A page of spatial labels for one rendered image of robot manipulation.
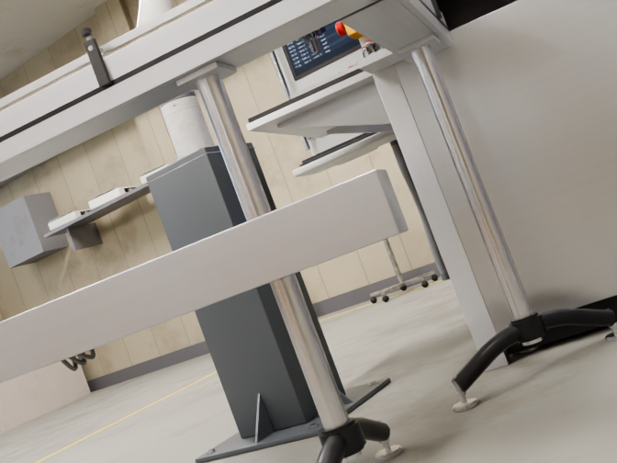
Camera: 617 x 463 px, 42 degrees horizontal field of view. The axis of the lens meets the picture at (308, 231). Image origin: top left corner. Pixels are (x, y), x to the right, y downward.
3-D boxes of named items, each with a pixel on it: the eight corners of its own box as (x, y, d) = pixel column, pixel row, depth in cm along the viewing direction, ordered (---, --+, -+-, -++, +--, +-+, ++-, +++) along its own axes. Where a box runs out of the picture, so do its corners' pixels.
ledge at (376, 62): (419, 52, 214) (416, 45, 214) (409, 45, 202) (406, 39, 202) (371, 73, 219) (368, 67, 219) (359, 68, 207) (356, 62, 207)
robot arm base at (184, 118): (157, 173, 246) (137, 116, 247) (196, 167, 262) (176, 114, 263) (202, 149, 236) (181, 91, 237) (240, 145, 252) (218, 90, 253)
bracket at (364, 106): (398, 120, 231) (382, 79, 232) (397, 120, 228) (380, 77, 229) (295, 164, 242) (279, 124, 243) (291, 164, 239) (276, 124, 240)
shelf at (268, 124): (441, 85, 284) (439, 81, 284) (399, 62, 218) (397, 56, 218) (320, 138, 300) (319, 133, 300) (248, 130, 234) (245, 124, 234)
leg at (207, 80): (376, 443, 152) (235, 66, 155) (364, 459, 144) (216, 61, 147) (334, 455, 155) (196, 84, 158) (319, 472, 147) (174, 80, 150)
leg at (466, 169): (552, 333, 195) (439, 39, 198) (551, 340, 187) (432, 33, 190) (516, 344, 198) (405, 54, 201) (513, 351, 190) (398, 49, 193)
